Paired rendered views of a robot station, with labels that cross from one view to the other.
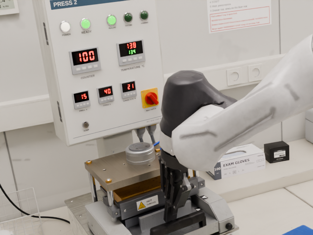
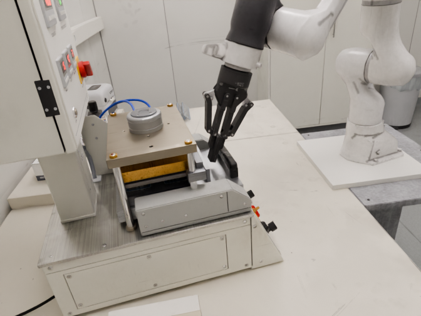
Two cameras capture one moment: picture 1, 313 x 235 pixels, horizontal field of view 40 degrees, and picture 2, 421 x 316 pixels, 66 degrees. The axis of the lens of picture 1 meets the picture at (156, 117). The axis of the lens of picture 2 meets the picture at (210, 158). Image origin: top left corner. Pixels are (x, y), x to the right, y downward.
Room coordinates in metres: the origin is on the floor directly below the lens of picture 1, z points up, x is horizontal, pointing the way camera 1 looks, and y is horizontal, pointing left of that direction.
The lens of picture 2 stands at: (0.81, 0.72, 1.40)
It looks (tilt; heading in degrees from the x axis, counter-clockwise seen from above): 28 degrees down; 283
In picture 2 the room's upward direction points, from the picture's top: 5 degrees counter-clockwise
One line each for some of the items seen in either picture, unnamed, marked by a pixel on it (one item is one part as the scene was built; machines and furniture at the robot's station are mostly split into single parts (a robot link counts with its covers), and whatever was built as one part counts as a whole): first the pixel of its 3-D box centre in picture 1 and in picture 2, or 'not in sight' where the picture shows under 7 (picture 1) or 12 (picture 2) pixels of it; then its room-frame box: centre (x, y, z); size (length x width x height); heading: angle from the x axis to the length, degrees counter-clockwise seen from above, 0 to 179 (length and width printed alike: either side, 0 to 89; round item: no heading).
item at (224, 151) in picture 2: (178, 226); (225, 157); (0.94, -0.03, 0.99); 0.15 x 0.02 x 0.04; 116
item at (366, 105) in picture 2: not in sight; (359, 84); (0.53, -0.49, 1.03); 0.18 x 0.11 x 0.25; 140
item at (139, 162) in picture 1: (143, 162); (134, 136); (1.15, 0.05, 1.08); 0.31 x 0.24 x 0.13; 116
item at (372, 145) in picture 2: not in sight; (371, 135); (0.47, -0.49, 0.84); 0.22 x 0.19 x 0.14; 22
